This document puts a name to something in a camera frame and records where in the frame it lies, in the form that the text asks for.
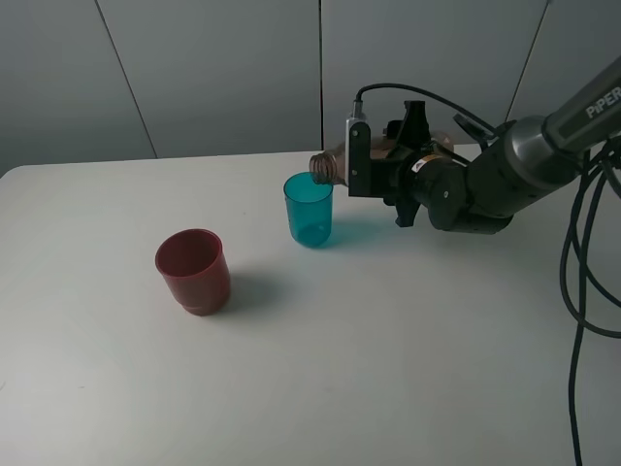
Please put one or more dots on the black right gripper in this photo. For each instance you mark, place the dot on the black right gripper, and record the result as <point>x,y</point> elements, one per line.
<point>392,160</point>

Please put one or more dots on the smoky translucent water bottle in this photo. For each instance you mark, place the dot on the smoky translucent water bottle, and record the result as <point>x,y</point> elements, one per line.
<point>328,167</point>

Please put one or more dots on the teal translucent plastic cup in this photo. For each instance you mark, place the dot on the teal translucent plastic cup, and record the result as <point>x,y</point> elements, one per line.
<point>309,207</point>

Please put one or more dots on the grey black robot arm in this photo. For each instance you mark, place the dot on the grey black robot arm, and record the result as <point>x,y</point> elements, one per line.
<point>531,158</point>

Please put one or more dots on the red plastic cup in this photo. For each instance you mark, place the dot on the red plastic cup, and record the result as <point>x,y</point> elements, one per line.
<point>193,265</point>

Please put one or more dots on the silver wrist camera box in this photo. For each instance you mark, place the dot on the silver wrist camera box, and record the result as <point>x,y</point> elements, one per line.
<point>357,152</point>

